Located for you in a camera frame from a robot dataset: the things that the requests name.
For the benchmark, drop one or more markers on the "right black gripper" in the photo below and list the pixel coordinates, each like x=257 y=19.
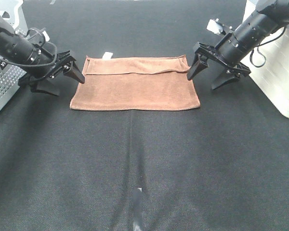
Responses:
x=203 y=52

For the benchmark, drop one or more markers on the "grey perforated plastic basket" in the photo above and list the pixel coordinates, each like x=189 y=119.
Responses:
x=11 y=11

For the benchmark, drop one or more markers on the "pale green woven-pattern bin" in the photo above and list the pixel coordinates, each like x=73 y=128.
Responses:
x=270 y=71

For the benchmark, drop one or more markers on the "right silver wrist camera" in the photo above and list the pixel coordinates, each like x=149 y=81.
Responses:
x=218 y=28

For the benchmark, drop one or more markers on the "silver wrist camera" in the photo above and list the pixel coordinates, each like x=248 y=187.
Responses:
x=218 y=28
x=37 y=36

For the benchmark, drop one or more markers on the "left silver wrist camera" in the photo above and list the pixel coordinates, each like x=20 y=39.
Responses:
x=37 y=36

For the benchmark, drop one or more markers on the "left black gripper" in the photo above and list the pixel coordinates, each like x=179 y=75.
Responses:
x=37 y=77

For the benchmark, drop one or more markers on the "brown towel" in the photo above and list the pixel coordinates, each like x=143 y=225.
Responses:
x=141 y=83

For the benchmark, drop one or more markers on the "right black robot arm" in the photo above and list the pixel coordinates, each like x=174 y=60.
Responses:
x=267 y=18

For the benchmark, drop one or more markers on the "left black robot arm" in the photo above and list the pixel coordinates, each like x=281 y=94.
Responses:
x=38 y=57

